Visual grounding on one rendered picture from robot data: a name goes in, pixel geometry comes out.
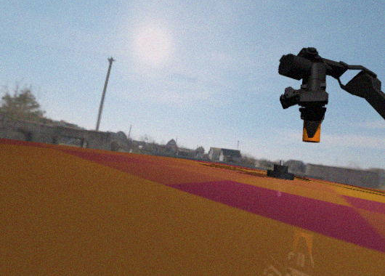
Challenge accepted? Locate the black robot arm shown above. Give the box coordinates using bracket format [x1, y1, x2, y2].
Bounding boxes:
[278, 47, 385, 120]

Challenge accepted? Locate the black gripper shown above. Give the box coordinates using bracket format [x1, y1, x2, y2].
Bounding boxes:
[297, 79, 329, 137]

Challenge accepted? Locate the orange knob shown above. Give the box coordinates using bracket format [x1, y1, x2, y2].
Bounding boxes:
[302, 119, 320, 143]

